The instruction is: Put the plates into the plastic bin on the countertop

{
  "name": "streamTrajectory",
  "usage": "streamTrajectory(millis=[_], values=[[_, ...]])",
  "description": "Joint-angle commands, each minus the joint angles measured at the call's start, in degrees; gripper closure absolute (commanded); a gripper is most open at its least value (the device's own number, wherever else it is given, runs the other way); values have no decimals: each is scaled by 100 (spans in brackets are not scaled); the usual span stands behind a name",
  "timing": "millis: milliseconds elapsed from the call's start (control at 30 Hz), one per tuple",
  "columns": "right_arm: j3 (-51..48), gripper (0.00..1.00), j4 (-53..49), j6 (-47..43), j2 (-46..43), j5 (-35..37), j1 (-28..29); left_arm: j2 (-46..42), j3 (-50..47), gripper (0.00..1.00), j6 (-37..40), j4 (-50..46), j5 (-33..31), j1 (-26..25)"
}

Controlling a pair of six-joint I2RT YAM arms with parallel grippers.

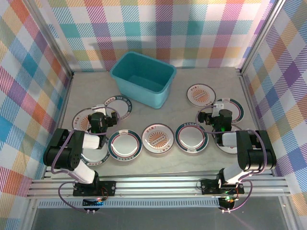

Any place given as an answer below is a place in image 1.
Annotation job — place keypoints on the white plate orange sunburst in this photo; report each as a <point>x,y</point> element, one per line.
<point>81,122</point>
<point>158,139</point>
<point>201,95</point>

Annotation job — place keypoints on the green rim plate red line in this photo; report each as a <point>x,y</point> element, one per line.
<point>124,145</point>
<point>236,112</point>
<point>192,139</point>

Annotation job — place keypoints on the teal plastic bin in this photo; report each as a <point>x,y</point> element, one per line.
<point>144,95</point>

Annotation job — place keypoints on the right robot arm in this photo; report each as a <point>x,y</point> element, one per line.
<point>256,153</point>

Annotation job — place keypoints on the white plate red characters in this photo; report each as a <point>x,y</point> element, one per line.
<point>227,149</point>

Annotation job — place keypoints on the blue controller board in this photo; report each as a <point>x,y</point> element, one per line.
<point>92,203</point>

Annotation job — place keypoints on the black controller board green light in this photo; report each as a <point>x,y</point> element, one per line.
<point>227,203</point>

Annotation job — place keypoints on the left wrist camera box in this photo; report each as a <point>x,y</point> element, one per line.
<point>102,110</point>

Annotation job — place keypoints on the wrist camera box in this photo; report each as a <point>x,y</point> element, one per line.
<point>218,106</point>
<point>102,110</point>

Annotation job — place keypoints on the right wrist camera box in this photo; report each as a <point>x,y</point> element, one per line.
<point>218,106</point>

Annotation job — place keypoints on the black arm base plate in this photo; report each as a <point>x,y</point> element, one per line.
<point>109,188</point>
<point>208,188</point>

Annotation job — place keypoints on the wide aluminium base rail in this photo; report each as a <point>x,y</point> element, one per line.
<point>156,187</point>

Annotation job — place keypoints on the aluminium frame post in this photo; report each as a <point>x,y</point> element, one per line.
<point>54,43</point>
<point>263,36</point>

